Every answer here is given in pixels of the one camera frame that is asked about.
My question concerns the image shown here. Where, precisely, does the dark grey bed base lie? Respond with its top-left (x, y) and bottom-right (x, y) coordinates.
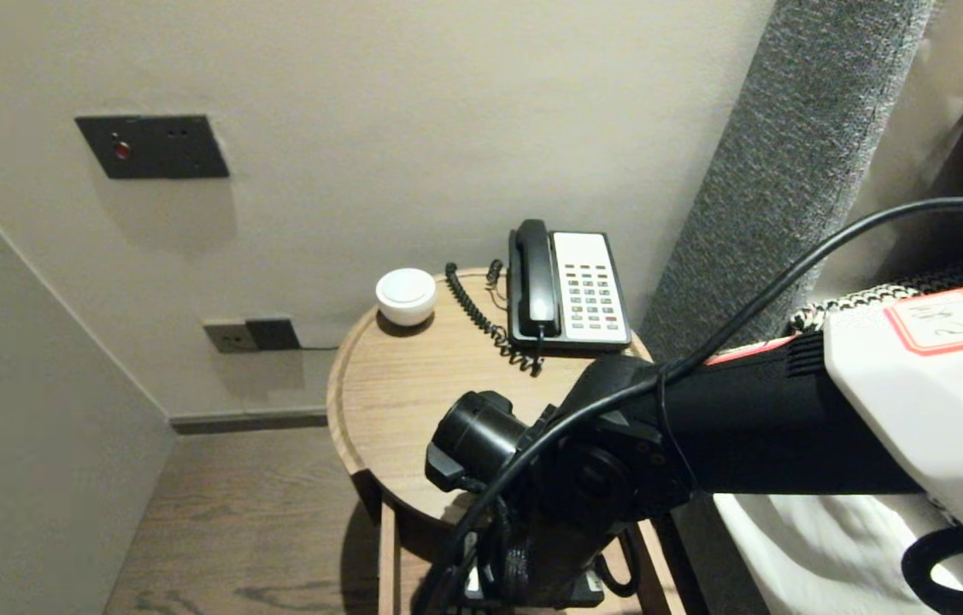
top-left (673, 504), bottom-right (747, 615)

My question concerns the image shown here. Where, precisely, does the round wooden nightstand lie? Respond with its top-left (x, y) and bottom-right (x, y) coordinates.
top-left (326, 266), bottom-right (653, 535)

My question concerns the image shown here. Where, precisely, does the black and white desk telephone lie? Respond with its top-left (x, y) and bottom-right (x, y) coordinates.
top-left (507, 231), bottom-right (632, 354)

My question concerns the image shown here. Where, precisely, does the white bed sheet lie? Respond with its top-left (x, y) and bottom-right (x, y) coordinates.
top-left (716, 491), bottom-right (963, 615)

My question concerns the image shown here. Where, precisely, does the black telephone handset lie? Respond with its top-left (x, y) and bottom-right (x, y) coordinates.
top-left (514, 220), bottom-right (561, 338)

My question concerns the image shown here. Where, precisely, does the white round puck device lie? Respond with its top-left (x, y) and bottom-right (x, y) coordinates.
top-left (375, 267), bottom-right (437, 327)

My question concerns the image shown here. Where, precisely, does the brown skirting board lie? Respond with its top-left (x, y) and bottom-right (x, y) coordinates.
top-left (169, 410), bottom-right (330, 436)

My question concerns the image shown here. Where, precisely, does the houndstooth black and white pillow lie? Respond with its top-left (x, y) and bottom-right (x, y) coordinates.
top-left (786, 259), bottom-right (963, 590)

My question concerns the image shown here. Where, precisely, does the grey upholstered headboard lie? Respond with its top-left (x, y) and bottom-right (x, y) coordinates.
top-left (639, 0), bottom-right (935, 364)

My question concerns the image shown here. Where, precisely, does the beige upholstered headboard panel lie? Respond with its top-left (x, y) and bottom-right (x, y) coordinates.
top-left (814, 0), bottom-right (963, 300)

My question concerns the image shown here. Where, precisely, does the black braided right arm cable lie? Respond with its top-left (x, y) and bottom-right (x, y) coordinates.
top-left (481, 500), bottom-right (537, 609)

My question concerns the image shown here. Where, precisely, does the black coiled telephone cord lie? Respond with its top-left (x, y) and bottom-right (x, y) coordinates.
top-left (445, 261), bottom-right (543, 378)

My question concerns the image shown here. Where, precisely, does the grey wall socket plate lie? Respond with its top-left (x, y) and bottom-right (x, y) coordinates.
top-left (203, 321), bottom-right (258, 354)

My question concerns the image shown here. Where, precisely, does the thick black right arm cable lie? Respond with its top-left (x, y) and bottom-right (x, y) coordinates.
top-left (413, 196), bottom-right (963, 615)

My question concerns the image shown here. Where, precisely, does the dark wall switch panel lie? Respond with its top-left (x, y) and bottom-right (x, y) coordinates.
top-left (75, 114), bottom-right (231, 179)

